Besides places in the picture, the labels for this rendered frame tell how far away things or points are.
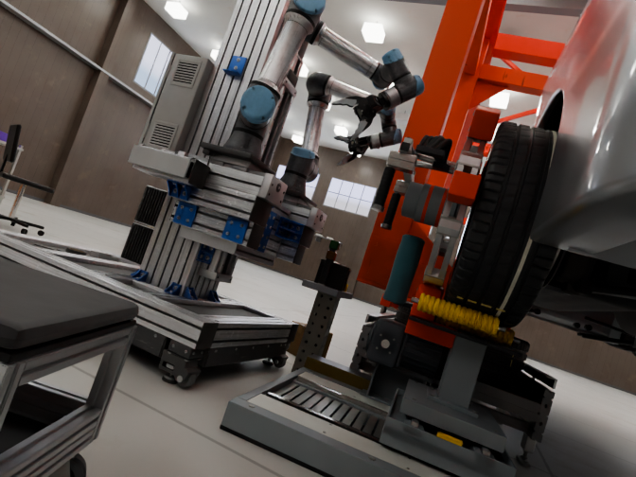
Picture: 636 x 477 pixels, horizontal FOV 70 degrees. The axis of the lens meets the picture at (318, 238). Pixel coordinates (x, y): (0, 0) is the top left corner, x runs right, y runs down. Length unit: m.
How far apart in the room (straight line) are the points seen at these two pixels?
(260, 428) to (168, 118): 1.38
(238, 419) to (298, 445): 0.18
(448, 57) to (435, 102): 0.23
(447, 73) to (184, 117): 1.22
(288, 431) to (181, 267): 0.91
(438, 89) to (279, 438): 1.66
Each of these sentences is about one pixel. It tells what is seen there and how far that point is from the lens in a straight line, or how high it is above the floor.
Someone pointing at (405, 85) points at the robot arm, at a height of 1.26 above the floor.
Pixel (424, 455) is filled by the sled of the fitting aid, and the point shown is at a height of 0.11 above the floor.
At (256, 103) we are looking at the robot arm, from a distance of 1.63.
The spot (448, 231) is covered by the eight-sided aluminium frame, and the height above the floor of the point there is 0.73.
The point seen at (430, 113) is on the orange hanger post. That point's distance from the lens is 2.25.
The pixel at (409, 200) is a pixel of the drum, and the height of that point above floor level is 0.83.
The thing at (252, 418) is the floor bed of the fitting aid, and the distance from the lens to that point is 1.35.
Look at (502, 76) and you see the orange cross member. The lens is 4.56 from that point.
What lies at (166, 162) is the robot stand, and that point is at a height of 0.70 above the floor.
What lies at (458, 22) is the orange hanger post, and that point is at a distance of 2.47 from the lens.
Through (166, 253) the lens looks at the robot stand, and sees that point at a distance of 2.02.
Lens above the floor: 0.49
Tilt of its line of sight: 4 degrees up
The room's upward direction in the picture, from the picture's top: 18 degrees clockwise
